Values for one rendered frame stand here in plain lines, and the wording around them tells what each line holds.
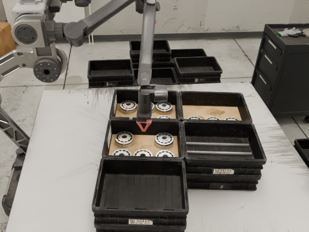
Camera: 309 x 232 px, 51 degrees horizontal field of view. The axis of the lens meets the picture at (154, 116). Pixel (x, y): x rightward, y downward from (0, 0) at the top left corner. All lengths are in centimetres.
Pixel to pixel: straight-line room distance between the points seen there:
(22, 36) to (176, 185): 96
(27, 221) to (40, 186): 21
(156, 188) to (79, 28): 80
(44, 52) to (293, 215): 152
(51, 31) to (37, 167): 79
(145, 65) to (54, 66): 60
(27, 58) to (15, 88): 204
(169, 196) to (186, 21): 365
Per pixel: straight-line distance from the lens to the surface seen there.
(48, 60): 185
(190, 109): 206
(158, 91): 142
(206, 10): 493
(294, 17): 550
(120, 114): 199
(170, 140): 178
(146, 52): 146
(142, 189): 157
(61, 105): 235
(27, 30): 152
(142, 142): 180
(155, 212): 138
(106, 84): 290
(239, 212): 172
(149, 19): 152
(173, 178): 162
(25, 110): 361
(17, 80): 416
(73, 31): 148
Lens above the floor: 204
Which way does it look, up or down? 38 degrees down
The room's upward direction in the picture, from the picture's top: 2 degrees clockwise
